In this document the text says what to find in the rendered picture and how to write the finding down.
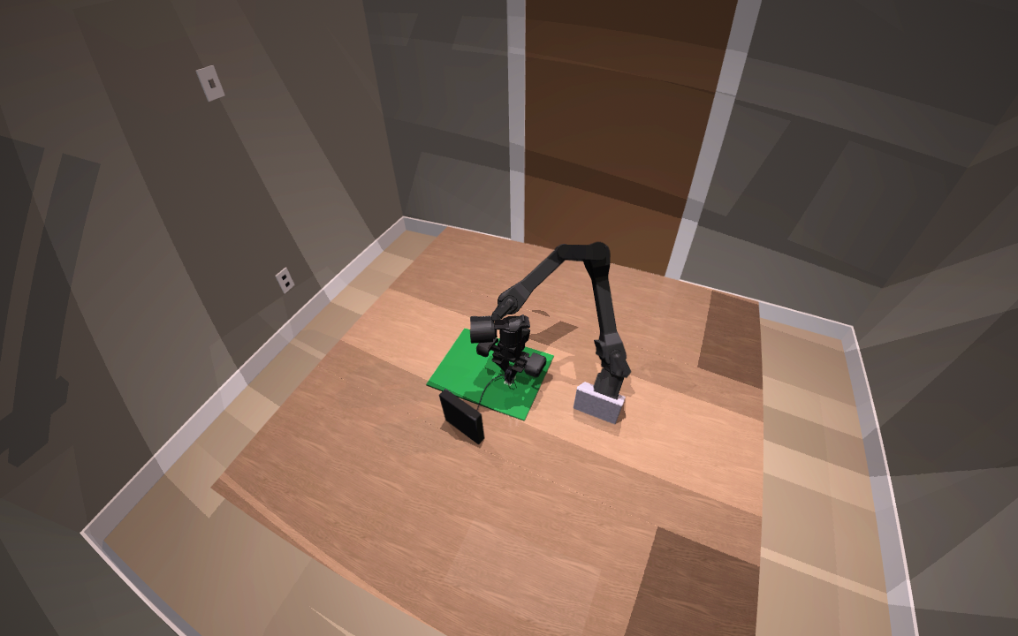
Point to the green circuit board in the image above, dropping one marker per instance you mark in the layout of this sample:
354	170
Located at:
465	374

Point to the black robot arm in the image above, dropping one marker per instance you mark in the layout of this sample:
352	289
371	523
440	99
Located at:
610	348

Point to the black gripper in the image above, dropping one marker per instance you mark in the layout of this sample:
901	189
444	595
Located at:
503	353

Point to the black cable with plug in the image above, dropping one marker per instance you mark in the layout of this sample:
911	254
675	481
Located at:
508	378

